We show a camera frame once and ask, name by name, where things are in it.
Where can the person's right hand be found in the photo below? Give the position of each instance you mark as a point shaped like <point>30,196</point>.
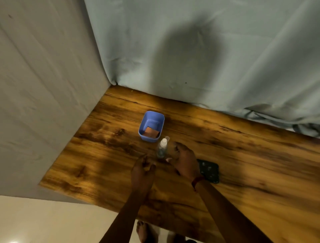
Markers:
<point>186,162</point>

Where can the person's left hand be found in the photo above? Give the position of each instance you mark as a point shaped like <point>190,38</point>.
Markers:
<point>141,175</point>

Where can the person's left fingers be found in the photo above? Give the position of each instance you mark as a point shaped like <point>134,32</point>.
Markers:
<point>147,162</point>

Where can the person's right thumb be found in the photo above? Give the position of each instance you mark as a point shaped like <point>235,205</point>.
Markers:
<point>172,160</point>

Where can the person's right forearm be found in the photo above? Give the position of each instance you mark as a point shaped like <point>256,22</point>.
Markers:
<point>230,215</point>

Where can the person's left forearm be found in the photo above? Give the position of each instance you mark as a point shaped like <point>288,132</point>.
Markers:
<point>125,217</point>

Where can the clear spray bottle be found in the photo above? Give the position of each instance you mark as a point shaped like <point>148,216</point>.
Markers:
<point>162,149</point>

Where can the red wrist band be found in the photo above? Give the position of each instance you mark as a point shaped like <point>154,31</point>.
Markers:
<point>197,180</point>

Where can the blue plastic container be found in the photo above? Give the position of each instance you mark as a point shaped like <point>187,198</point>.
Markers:
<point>151,126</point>

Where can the black smartphone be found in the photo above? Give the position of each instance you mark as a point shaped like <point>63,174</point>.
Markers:
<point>210,170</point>

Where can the person's foot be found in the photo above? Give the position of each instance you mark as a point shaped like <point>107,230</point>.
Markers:
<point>143,231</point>

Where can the light blue fabric sheet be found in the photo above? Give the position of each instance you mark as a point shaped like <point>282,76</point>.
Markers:
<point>212,55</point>

